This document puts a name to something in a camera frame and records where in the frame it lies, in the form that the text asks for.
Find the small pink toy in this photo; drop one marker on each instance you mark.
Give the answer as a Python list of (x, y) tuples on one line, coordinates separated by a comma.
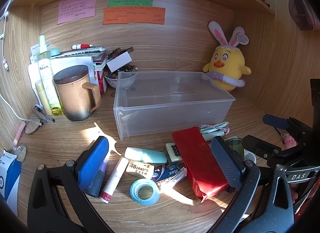
[(290, 141)]

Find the black pen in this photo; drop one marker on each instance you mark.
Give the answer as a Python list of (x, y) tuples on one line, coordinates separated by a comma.
[(43, 114)]

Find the pale yellow tube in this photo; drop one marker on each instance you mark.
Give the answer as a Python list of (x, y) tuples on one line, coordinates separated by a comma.
[(42, 97)]

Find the clear plastic pen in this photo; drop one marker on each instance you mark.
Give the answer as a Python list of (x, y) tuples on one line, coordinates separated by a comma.
[(175, 178)]

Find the brown flat stick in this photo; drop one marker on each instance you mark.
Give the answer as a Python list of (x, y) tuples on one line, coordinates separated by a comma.
[(128, 49)]

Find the green paper note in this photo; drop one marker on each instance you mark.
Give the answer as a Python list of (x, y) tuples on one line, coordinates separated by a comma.
[(130, 2)]

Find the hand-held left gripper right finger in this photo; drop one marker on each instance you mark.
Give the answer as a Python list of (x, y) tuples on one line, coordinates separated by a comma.
[(225, 160)]

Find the mint green tube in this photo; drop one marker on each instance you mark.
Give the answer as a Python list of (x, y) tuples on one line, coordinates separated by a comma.
[(145, 155)]

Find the blue white box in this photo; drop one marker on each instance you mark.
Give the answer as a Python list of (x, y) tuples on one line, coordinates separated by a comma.
[(8, 173)]

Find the brown ceramic mug with lid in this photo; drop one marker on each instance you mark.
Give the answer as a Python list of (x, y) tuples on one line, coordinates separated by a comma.
[(72, 95)]

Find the beige eraser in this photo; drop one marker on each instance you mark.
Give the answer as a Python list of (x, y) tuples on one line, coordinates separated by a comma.
[(140, 169)]

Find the blue tape roll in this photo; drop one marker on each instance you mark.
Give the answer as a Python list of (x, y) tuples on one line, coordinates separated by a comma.
[(133, 188)]

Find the teal white packet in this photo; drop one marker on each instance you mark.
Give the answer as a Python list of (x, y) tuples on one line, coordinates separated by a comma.
[(55, 52)]

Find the yellow-green spray bottle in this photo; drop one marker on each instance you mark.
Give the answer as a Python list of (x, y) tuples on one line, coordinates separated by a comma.
[(47, 77)]

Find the pink paper note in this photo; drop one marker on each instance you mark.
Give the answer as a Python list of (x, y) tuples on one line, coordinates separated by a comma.
[(76, 8)]

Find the red pouch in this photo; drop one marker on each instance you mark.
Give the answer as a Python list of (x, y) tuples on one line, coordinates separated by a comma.
[(197, 157)]

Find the orange paper note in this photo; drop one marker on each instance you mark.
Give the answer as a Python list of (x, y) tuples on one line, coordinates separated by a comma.
[(132, 16)]

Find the clear plastic bin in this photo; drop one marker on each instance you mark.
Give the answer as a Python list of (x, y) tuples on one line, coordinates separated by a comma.
[(175, 102)]

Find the dark green glass bottle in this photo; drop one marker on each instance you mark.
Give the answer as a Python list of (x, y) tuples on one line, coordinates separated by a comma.
[(237, 146)]

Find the green mahjong tile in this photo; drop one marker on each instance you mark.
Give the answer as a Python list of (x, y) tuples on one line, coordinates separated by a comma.
[(172, 154)]

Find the person's right hand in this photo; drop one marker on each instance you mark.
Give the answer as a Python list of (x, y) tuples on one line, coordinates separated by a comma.
[(295, 194)]

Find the yellow chick plush toy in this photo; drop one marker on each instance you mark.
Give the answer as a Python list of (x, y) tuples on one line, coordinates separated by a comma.
[(228, 60)]

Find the blue staples box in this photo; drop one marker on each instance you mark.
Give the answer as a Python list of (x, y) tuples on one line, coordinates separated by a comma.
[(165, 171)]

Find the dark makeup spray bottle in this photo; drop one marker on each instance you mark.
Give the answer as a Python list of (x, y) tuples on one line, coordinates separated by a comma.
[(96, 185)]

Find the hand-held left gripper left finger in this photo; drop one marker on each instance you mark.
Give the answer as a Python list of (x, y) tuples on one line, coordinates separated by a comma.
[(93, 160)]

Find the red white marker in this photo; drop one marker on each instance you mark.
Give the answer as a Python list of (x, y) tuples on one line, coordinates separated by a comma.
[(82, 46)]

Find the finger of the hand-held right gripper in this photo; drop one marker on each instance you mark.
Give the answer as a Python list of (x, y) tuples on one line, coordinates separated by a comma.
[(260, 146), (275, 121)]

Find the bowl of beads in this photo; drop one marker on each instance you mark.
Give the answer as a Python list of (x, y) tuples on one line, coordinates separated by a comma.
[(113, 81)]

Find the stack of books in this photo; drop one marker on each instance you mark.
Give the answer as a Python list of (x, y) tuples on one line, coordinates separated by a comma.
[(82, 54)]

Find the white card box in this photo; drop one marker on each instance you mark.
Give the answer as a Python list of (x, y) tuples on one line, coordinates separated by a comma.
[(118, 62)]

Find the pale green stick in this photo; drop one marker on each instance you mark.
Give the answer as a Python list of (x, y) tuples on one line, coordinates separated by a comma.
[(212, 135)]

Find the red white box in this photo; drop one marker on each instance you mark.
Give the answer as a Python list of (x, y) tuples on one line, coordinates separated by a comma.
[(102, 82)]

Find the white tube with red cap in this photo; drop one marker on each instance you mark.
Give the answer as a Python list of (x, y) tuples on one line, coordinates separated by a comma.
[(115, 178)]

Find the brown hair clip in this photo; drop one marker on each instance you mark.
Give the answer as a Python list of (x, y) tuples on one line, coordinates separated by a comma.
[(116, 53)]

